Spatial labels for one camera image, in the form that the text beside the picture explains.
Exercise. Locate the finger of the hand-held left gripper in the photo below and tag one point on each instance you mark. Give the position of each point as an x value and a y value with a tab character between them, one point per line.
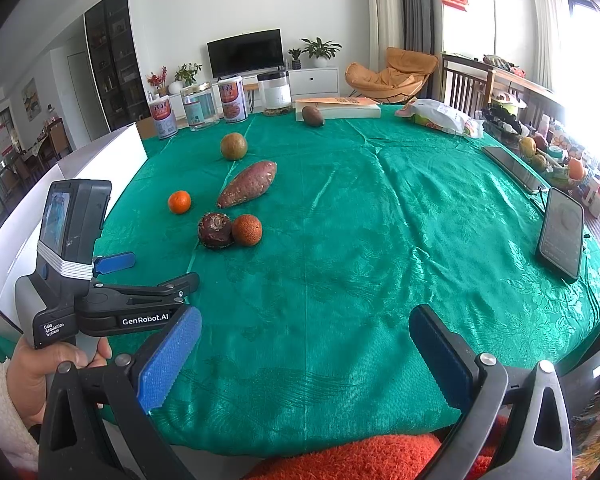
117	262
180	285

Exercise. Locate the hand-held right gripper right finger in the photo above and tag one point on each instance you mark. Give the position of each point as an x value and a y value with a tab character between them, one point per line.
440	355

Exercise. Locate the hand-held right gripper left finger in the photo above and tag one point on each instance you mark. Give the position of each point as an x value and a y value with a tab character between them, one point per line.
170	360

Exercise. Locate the white box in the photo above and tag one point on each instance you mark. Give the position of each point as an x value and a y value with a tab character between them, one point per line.
80	165

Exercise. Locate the person's left forearm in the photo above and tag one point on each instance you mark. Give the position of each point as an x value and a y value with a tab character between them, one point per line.
2	410

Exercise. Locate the person's left hand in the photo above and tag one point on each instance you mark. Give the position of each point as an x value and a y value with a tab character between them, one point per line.
30	380

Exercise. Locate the dark brown round fruit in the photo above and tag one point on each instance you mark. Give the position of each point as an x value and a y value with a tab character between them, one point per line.
215	230

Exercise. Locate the small orange tangerine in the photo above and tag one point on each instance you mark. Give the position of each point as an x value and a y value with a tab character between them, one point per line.
179	202

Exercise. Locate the reddish orange fruit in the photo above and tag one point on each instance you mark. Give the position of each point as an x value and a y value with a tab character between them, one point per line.
247	230

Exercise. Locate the wooden dining chair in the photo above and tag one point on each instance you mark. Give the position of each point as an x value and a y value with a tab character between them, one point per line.
57	140

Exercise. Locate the green tablecloth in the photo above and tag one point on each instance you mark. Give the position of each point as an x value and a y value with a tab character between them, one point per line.
360	270

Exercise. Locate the sweet potato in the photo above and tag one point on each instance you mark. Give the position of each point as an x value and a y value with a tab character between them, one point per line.
246	184

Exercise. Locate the orange fuzzy cushion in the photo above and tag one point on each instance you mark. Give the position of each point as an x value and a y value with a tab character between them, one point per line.
350	457

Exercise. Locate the red and white can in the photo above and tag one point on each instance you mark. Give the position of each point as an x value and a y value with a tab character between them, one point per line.
232	101
162	120

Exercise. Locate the green-brown round fruit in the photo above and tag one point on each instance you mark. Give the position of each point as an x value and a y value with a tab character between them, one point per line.
234	146

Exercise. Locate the red flower vase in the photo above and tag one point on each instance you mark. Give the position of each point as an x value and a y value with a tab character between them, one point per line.
157	81

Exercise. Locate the black smartphone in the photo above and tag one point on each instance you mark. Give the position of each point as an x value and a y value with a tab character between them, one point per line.
561	235

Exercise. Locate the dark glass cabinet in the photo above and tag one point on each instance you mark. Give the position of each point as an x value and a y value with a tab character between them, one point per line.
115	60

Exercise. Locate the clear glass jar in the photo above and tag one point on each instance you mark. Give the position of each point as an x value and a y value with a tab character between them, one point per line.
200	107

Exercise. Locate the leafy potted plant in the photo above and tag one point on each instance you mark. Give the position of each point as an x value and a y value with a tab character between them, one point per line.
187	74

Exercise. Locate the black tablet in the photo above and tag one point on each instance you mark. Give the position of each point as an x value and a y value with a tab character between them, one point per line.
515	170

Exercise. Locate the white canister black lid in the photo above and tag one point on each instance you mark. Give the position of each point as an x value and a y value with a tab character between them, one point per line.
274	92

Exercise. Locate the brown oval fruit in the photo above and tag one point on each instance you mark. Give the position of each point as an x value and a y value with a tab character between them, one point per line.
312	116

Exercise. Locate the fruit bowl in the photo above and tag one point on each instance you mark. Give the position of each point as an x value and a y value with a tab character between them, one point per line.
550	165

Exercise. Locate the white plastic bag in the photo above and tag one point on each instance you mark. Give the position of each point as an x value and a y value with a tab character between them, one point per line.
437	117

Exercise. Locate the black television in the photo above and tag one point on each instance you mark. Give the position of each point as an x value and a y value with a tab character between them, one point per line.
245	54

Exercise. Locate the white tv cabinet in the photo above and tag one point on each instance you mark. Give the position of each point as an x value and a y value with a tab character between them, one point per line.
315	81

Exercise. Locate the small potted plant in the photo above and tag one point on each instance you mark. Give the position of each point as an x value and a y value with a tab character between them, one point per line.
295	57

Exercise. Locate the wooden bench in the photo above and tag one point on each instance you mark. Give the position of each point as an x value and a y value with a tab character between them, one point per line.
462	85

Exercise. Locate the large green potted plant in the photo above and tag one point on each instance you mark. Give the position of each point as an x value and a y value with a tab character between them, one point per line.
321	50

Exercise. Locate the orange lounge chair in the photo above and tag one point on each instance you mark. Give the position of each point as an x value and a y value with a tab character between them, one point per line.
390	77

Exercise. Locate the white standing air conditioner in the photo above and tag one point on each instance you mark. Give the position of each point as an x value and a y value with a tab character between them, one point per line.
385	15

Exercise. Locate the grey curtain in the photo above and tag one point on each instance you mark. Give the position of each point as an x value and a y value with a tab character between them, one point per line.
417	10

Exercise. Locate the white curtain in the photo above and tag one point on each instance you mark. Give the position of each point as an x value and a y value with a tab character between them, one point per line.
547	25

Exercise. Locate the framed wall picture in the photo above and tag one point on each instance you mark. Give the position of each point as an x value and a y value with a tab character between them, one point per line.
31	99

